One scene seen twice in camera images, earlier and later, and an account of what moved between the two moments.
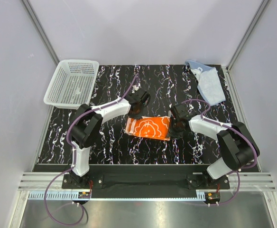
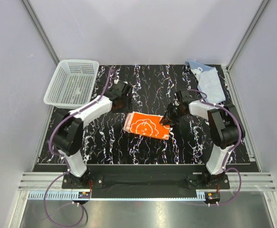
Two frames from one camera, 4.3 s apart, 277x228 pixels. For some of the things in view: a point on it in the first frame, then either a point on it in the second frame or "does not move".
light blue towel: (209, 82) does not move
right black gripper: (174, 135) -> (166, 119)
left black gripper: (138, 116) -> (128, 108)
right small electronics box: (212, 197) does not move
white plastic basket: (73, 84) does not move
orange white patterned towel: (154, 127) does not move
